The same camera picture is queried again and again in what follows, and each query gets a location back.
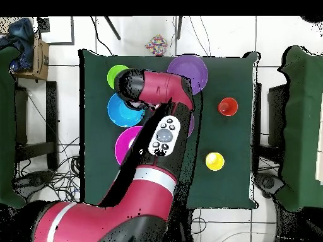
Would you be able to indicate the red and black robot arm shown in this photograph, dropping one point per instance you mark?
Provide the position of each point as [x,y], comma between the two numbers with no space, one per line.
[141,199]

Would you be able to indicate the purple bowl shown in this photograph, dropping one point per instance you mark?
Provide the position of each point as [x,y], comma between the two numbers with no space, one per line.
[191,124]
[196,73]

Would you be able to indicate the pink bowl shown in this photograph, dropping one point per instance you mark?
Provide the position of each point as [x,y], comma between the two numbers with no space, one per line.
[125,146]

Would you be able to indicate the large blue bowl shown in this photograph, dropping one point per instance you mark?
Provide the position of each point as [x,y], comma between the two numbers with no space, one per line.
[121,114]

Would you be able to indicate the yellow cup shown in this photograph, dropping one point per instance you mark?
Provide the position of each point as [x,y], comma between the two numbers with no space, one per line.
[214,161]

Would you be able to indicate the orange cup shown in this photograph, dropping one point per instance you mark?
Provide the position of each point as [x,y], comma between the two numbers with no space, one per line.
[227,107]

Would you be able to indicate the green bowl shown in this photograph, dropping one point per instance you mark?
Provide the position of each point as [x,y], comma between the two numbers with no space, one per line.
[112,75]

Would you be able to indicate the dark green table cloth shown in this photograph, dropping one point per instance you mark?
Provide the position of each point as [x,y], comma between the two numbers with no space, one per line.
[227,186]

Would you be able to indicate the colourful patterned box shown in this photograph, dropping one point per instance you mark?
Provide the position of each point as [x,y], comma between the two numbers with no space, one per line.
[156,45]

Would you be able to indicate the black tripod leg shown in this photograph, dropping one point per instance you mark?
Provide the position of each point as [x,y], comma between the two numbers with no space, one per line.
[179,27]
[112,28]

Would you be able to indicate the cardboard box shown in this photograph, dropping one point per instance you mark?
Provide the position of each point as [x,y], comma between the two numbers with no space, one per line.
[41,60]

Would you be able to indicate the green cloth side table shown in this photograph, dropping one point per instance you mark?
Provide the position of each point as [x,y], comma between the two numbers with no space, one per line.
[7,126]
[302,126]

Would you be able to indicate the blue cloth bundle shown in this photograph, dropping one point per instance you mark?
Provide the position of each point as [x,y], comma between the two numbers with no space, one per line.
[20,32]

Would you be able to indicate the black stool frame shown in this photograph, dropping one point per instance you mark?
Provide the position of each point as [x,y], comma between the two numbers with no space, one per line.
[51,113]

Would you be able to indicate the black pedestal leg with caster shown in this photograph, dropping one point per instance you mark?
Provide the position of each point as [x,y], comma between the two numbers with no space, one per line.
[268,182]
[35,179]

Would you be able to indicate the black floor frame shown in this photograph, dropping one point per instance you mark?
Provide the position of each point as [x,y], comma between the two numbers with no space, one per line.
[72,30]

